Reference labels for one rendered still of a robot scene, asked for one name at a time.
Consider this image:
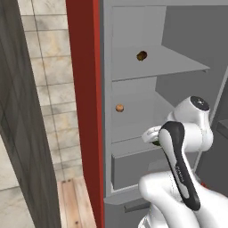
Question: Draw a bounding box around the grey fridge shelf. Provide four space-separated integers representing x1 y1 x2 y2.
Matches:
111 136 163 159
111 91 176 144
111 44 211 83

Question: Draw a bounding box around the brown and green food item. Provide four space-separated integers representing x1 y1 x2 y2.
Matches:
136 50 149 62

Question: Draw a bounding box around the dark grey wood panel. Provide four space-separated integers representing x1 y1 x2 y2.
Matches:
0 0 62 228

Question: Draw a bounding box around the tan round food item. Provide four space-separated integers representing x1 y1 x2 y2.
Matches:
115 103 126 113

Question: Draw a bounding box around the grey fridge door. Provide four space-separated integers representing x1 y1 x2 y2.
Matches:
194 64 228 199

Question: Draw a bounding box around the red fridge with grey interior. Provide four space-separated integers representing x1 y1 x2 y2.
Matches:
65 0 228 228

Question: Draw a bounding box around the dark grey fridge handle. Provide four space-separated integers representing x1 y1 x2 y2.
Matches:
123 198 150 214

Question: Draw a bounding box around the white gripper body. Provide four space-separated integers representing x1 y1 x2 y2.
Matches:
141 125 163 145

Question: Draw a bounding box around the grey fridge drawer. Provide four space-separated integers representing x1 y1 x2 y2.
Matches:
111 147 200 191

